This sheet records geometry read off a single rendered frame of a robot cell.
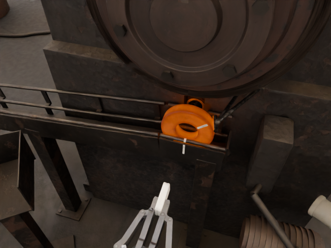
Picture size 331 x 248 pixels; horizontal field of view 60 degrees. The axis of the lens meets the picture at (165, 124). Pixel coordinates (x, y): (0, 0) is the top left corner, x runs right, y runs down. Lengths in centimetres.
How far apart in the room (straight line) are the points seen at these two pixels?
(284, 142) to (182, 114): 27
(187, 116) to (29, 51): 220
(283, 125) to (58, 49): 68
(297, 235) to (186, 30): 67
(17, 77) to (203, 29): 214
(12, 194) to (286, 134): 77
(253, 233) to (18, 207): 66
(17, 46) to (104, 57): 210
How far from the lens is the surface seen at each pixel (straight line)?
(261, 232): 91
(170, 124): 81
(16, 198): 94
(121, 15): 55
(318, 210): 82
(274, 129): 78
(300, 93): 80
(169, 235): 63
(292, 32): 57
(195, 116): 77
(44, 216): 160
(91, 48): 93
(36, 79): 243
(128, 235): 64
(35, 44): 290
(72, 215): 155
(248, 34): 50
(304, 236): 95
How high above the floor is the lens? 133
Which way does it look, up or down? 46 degrees down
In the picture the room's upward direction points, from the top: straight up
